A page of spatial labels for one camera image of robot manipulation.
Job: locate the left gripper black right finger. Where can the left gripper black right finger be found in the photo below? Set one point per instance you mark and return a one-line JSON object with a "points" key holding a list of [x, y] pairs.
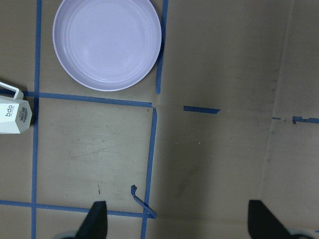
{"points": [[262, 224]]}

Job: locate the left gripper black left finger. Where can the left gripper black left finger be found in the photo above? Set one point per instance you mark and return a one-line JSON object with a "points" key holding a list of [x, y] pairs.
{"points": [[95, 225]]}

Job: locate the white faceted cup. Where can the white faceted cup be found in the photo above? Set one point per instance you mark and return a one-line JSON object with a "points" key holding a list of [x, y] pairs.
{"points": [[15, 112]]}

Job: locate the lavender round plate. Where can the lavender round plate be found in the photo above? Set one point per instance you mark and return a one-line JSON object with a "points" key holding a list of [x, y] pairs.
{"points": [[107, 45]]}

